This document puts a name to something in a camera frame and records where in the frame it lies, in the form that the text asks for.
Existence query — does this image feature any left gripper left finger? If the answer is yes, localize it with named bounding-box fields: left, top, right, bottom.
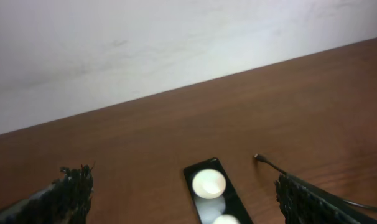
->
left=0, top=165, right=94, bottom=224

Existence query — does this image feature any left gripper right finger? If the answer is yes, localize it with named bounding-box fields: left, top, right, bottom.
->
left=274, top=174, right=377, bottom=224

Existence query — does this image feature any black charging cable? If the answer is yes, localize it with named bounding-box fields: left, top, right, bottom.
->
left=253, top=153, right=377, bottom=213

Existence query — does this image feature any black smartphone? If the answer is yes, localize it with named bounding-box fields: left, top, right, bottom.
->
left=183, top=157, right=253, bottom=224

